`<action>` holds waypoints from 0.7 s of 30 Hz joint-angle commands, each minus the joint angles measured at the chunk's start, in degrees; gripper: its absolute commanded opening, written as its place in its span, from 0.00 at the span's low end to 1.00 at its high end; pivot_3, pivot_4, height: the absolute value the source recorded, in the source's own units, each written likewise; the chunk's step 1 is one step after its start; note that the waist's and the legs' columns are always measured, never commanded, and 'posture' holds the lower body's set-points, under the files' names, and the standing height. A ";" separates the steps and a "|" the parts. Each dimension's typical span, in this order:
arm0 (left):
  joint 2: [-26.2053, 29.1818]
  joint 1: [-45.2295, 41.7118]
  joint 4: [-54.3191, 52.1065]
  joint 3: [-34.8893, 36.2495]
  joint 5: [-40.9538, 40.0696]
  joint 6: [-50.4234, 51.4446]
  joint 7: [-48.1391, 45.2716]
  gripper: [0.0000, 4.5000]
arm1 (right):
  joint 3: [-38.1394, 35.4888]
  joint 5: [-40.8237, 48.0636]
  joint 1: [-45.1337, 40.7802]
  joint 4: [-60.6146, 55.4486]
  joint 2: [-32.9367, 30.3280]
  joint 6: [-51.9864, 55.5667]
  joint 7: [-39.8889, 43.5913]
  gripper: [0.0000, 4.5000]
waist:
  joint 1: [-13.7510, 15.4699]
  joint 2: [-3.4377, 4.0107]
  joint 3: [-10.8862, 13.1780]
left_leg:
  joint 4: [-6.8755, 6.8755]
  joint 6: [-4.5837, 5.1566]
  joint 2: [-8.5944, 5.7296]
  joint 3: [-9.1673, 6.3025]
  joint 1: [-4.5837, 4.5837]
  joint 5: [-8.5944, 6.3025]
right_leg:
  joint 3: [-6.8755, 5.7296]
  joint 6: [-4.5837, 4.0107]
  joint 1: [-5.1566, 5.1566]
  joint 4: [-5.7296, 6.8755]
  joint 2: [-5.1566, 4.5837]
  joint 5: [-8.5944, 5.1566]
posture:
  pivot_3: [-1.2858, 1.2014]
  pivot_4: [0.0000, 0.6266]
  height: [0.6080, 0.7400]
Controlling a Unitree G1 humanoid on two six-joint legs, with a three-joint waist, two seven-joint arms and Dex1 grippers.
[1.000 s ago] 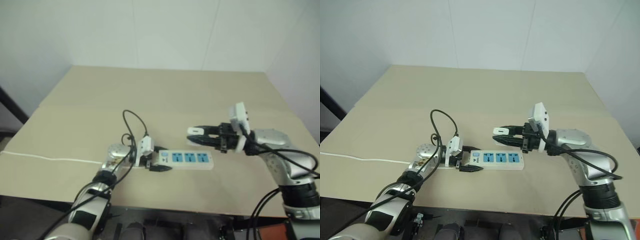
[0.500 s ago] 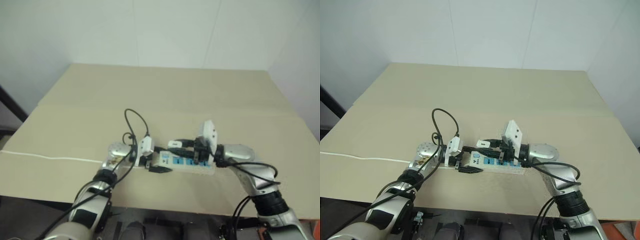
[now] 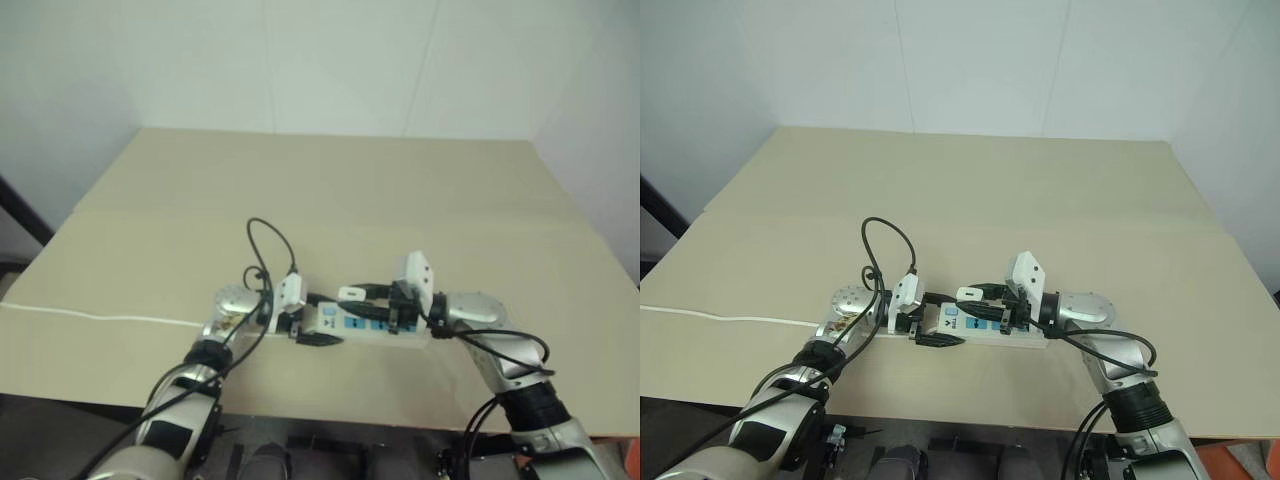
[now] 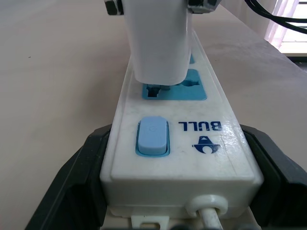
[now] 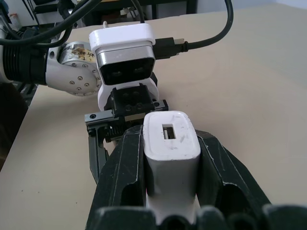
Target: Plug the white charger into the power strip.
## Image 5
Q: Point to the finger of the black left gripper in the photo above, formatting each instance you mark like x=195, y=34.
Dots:
x=94, y=153

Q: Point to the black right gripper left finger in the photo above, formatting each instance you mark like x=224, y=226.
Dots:
x=120, y=172

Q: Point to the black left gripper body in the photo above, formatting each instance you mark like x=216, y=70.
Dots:
x=130, y=100

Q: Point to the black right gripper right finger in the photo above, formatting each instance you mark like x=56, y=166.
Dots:
x=223, y=172

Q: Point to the white USB charger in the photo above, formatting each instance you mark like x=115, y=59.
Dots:
x=168, y=167

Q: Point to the black metal shelf frame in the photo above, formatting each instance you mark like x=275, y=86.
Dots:
x=165, y=9

